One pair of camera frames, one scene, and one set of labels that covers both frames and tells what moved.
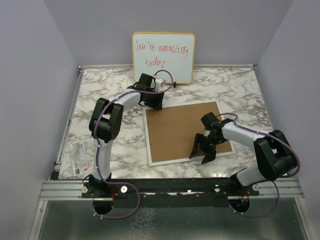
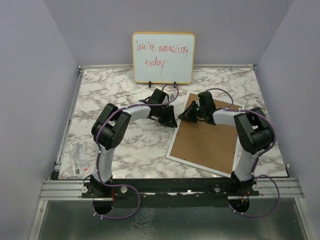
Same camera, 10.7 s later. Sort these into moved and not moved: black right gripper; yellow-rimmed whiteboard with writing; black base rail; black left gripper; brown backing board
Moved: black left gripper; black right gripper; brown backing board
Not moved: black base rail; yellow-rimmed whiteboard with writing
